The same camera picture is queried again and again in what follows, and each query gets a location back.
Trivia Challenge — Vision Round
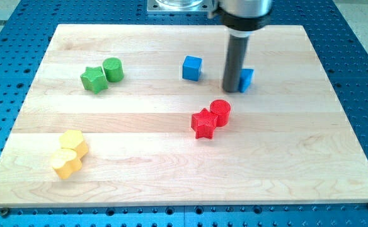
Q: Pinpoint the blue perforated table plate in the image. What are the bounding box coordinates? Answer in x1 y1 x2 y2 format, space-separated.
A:
0 1 368 226

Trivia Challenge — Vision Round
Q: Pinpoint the red cylinder block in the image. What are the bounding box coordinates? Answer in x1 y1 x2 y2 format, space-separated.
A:
210 99 231 127

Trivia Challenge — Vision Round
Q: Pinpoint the blue triangle block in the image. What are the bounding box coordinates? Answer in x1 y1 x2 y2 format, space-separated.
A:
238 69 254 93

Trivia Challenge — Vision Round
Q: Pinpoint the yellow heart block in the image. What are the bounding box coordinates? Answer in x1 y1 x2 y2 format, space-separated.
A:
50 149 83 180

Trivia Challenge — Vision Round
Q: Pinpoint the blue cube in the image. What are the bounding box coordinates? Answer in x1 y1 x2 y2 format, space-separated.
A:
182 55 202 81

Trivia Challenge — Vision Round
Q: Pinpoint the yellow hexagon block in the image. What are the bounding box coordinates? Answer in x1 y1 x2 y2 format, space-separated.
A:
59 130 89 159

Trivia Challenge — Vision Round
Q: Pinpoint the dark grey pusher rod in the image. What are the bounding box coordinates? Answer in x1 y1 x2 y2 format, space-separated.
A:
222 35 249 93

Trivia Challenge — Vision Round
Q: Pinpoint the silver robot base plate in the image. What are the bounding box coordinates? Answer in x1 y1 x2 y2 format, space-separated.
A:
147 0 214 13

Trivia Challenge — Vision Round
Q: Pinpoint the green star block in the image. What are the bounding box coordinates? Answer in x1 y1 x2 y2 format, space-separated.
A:
80 66 108 94

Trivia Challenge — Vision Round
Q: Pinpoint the light wooden board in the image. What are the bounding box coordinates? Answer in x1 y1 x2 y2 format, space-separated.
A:
0 24 368 208

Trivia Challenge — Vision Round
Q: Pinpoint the green cylinder block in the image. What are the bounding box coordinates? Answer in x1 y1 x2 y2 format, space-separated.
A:
103 57 124 83

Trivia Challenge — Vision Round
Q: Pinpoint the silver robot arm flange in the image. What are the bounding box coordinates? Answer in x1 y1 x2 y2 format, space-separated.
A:
207 0 273 38

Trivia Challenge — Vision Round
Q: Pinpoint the red star block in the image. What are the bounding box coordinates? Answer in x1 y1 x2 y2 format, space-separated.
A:
191 108 218 139

